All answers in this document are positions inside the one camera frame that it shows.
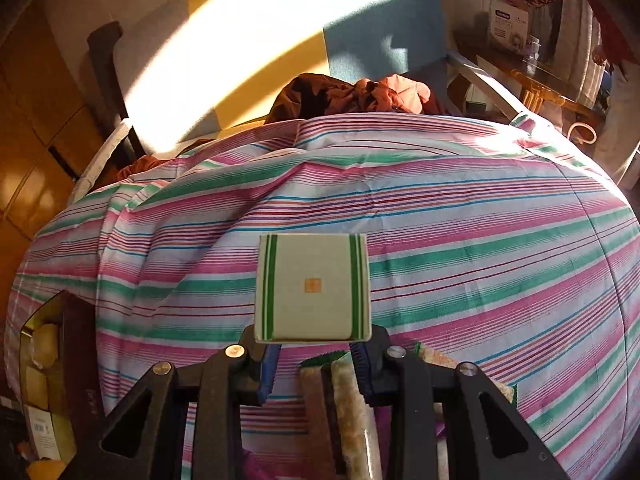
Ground brown orange jacket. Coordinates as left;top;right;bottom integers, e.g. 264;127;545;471
117;73;443;183

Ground printed cardboard box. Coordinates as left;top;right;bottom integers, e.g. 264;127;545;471
487;0;531;53

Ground green striped white box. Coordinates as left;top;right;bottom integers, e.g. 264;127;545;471
254;232;372;346

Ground wooden wardrobe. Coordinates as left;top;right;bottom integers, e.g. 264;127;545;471
0;10;126;281

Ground pink green striped bedsheet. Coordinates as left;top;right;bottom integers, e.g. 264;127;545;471
4;110;640;480

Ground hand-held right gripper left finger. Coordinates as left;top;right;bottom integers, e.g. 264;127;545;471
70;327;281;480

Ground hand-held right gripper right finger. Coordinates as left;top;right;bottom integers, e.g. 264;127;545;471
350;325;571;480

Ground beige hanging cloth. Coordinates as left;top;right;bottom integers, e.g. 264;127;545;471
595;60;640;186

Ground yellow sponge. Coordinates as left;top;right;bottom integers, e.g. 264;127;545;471
22;365;51;411
31;322;61;368

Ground gold metal tin box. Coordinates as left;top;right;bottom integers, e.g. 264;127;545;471
4;287;108;480

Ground rattan glass-top table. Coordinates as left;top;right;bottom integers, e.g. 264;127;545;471
450;45;606;126

